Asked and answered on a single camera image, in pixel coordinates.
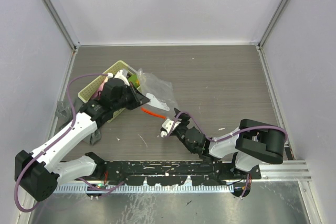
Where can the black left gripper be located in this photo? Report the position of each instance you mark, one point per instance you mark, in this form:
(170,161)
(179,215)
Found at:
(138,99)

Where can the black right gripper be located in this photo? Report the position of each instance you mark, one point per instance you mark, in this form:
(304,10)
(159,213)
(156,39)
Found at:
(185,117)

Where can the clear zip bag orange zipper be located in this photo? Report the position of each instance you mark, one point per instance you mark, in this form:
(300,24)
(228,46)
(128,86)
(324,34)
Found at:
(160,93)

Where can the green toy lettuce leaf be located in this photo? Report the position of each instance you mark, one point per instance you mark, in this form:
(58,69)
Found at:
(133,79)

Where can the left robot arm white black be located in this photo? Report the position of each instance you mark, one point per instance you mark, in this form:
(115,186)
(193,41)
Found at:
(40,171)

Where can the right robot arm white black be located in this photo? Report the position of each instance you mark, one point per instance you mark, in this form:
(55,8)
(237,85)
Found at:
(251,143)

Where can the purple toy eggplant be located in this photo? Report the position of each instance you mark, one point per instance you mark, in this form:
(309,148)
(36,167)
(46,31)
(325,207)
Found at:
(99,89)

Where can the pale green plastic basket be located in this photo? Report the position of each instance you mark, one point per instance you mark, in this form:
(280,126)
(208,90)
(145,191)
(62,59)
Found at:
(91,107)

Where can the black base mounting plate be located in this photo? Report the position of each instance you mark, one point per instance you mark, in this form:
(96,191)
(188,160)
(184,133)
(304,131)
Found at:
(164,173)

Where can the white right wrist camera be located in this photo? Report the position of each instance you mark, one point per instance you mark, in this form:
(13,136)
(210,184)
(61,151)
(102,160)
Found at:
(168,127)

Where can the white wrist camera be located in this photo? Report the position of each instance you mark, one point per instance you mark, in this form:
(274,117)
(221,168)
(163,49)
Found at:
(121,74)
(168,127)

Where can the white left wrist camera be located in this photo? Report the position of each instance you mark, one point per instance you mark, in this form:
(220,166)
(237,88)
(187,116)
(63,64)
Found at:
(121,74)

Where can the slotted cable duct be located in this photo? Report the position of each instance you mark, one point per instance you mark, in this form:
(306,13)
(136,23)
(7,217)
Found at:
(186,188)

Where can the aluminium frame rail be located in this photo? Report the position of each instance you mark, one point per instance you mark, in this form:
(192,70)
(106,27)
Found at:
(292,169)

